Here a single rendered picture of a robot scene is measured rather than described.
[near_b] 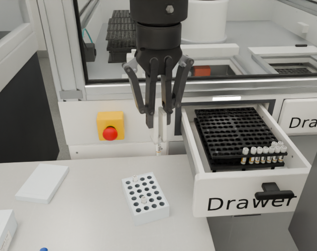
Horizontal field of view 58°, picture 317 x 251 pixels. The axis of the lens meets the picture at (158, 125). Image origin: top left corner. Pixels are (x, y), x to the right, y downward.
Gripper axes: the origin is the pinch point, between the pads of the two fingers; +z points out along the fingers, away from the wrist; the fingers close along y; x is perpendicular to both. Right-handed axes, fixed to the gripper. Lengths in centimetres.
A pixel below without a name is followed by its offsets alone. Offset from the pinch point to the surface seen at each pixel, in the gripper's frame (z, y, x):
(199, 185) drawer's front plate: 8.7, -5.0, 10.1
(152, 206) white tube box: 21.4, 1.9, 1.6
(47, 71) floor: 102, 34, -306
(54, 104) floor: 101, 29, -217
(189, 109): 11.9, -18.2, -22.9
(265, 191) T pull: 8.7, -16.1, 15.9
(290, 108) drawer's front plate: 9.2, -44.1, -9.7
